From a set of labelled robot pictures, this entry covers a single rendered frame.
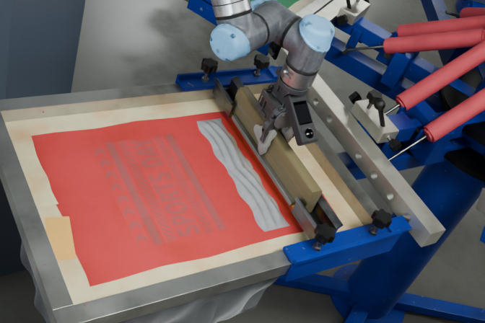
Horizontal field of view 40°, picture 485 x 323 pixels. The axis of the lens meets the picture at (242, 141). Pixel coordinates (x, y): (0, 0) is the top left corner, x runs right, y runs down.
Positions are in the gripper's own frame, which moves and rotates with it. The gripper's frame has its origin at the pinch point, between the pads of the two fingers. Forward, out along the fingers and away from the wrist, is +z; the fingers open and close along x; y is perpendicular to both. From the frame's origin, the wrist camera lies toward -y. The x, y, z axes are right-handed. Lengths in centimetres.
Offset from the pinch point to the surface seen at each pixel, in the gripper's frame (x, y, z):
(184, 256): 30.6, -19.1, 5.3
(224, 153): 8.5, 6.0, 4.9
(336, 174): -15.1, -8.8, 2.4
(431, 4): -121, 68, 8
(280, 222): 5.5, -16.8, 5.0
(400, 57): -61, 25, -3
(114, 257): 44.3, -15.4, 5.3
